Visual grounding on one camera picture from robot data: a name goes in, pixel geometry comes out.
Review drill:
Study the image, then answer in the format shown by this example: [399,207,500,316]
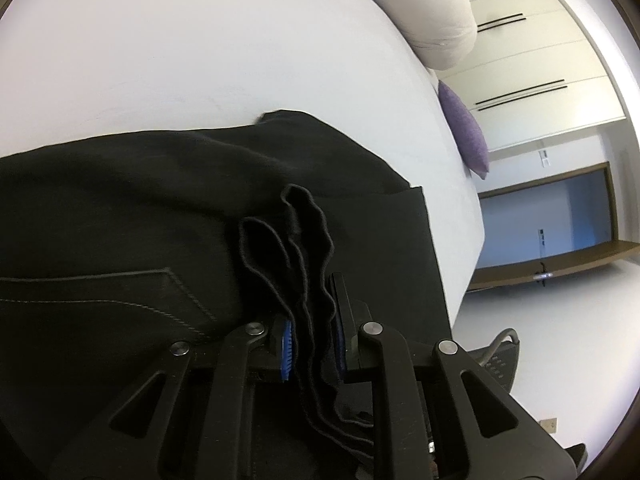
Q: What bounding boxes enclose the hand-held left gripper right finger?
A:
[327,272,581,480]

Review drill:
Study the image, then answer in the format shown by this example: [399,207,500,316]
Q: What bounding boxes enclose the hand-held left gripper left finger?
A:
[47,316,301,480]

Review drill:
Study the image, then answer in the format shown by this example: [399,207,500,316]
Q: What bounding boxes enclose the black denim pants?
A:
[0,109,453,480]

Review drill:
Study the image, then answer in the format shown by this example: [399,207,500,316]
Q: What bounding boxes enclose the black perforated chair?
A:
[470,327,523,392]

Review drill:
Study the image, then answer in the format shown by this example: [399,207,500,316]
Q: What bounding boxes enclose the purple cushion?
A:
[437,80,491,181]

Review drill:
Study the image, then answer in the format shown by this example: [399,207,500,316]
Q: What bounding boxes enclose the bed with white sheet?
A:
[0,0,486,341]

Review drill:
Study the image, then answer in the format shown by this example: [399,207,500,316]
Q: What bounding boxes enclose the rolled white duvet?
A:
[347,0,478,71]

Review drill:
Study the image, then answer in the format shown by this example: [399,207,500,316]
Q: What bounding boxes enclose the white wardrobe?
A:
[440,0,628,155]

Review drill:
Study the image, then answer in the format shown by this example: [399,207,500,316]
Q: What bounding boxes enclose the wooden wall shelf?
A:
[467,240,640,292]

